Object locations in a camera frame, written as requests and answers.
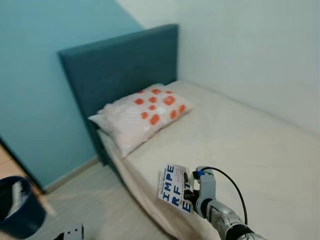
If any white book blue lettering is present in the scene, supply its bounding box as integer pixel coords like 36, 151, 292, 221
157, 163, 194, 215

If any pink patterned pillow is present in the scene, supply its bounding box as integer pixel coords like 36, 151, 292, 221
87, 83, 194, 159

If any wooden desk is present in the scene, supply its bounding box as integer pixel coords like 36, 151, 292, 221
0, 135, 51, 201

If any dark blue bin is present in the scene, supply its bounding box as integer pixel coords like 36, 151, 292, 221
0, 175, 47, 240

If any cream sheeted mattress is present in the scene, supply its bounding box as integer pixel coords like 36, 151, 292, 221
97, 80, 320, 240

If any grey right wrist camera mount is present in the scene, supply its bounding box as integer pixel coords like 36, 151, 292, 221
193, 167, 217, 217

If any teal upholstered headboard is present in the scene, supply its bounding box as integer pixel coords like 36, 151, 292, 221
57, 23, 180, 167

